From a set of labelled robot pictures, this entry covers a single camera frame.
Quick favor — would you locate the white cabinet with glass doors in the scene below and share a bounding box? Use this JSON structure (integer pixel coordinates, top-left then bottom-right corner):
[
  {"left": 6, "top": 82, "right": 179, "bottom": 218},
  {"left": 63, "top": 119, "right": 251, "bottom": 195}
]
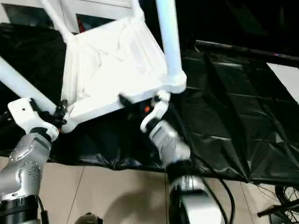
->
[{"left": 0, "top": 0, "right": 136, "bottom": 35}]

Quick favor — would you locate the black floor stand leg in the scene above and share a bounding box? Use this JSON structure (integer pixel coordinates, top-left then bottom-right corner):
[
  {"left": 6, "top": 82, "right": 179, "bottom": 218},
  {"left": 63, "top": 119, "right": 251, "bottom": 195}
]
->
[{"left": 256, "top": 202, "right": 299, "bottom": 218}]

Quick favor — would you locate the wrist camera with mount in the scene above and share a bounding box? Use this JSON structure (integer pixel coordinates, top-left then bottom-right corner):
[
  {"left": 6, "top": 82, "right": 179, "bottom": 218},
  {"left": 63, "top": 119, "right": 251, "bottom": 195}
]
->
[
  {"left": 7, "top": 97, "right": 59, "bottom": 143},
  {"left": 140, "top": 91, "right": 171, "bottom": 133}
]

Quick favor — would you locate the white plastic table leg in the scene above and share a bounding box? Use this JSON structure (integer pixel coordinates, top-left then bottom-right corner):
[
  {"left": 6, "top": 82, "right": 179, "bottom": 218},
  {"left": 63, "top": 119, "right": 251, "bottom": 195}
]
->
[
  {"left": 0, "top": 56, "right": 58, "bottom": 115},
  {"left": 130, "top": 0, "right": 145, "bottom": 19},
  {"left": 155, "top": 0, "right": 185, "bottom": 82},
  {"left": 40, "top": 0, "right": 73, "bottom": 42}
]

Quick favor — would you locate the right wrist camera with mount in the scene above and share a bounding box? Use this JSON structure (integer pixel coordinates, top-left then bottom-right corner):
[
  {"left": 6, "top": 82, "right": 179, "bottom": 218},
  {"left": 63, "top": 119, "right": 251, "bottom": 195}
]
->
[{"left": 140, "top": 91, "right": 171, "bottom": 133}]

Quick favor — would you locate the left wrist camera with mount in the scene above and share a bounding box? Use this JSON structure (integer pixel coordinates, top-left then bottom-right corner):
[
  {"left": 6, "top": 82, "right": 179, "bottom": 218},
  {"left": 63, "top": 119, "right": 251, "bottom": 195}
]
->
[{"left": 7, "top": 97, "right": 59, "bottom": 143}]

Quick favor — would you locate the long black bar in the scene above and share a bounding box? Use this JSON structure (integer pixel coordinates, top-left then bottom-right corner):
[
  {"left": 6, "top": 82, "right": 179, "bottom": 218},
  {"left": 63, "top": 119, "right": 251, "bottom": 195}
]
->
[{"left": 195, "top": 39, "right": 299, "bottom": 68}]

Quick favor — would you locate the dark left robot foot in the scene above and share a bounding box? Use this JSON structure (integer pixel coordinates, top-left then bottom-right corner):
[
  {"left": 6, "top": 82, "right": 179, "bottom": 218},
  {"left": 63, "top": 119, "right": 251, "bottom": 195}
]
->
[{"left": 77, "top": 211, "right": 104, "bottom": 224}]

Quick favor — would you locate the black glossy mat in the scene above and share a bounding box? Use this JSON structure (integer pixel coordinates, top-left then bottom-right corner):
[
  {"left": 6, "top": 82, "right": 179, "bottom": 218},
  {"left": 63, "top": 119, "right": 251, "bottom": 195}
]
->
[{"left": 0, "top": 22, "right": 299, "bottom": 187}]

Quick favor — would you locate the white flat board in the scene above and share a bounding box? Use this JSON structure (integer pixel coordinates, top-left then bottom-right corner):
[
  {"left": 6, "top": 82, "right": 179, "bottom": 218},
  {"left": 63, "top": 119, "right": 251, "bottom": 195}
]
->
[{"left": 267, "top": 62, "right": 299, "bottom": 104}]

